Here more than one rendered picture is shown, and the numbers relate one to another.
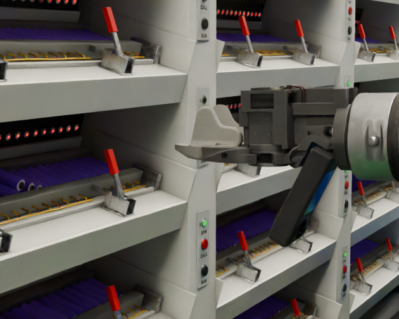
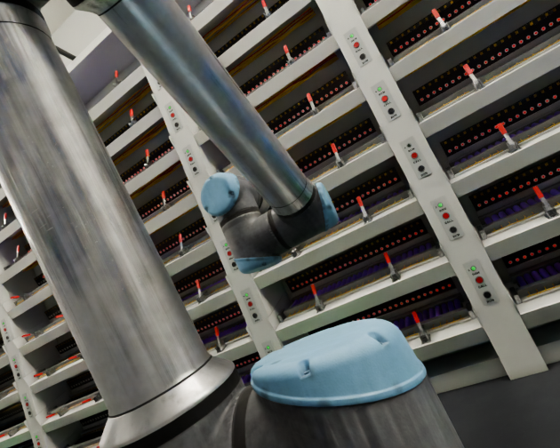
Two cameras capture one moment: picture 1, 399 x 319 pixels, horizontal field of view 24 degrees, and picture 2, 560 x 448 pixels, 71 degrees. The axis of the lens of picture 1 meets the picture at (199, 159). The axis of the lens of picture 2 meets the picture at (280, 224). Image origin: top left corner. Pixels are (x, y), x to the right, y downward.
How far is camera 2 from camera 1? 1.46 m
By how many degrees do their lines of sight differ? 87
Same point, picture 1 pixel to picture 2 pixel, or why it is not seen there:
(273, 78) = (511, 80)
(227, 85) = (440, 122)
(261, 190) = (530, 156)
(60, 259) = (327, 252)
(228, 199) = (474, 180)
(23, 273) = (308, 260)
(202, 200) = (434, 194)
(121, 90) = (338, 175)
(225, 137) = not seen: hidden behind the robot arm
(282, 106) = not seen: hidden behind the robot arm
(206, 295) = (465, 242)
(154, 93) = (365, 164)
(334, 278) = not seen: outside the picture
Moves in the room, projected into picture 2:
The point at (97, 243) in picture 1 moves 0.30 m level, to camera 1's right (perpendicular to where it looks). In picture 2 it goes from (348, 240) to (369, 222)
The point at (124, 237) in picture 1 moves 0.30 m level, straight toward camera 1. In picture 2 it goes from (368, 232) to (278, 271)
